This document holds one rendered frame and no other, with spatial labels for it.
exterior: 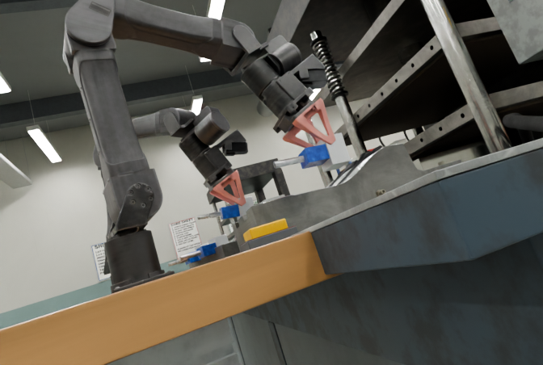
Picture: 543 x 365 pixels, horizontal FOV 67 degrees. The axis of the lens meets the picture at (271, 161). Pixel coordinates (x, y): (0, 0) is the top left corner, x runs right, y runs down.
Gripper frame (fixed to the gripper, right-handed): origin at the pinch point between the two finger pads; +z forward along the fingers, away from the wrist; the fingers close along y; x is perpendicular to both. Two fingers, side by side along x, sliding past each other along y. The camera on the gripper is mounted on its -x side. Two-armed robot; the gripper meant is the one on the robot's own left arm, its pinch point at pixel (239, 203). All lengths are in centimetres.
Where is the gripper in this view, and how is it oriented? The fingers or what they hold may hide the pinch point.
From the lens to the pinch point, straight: 98.4
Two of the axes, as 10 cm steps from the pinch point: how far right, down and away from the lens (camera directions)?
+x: -7.4, 6.0, -3.2
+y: -2.5, 1.9, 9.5
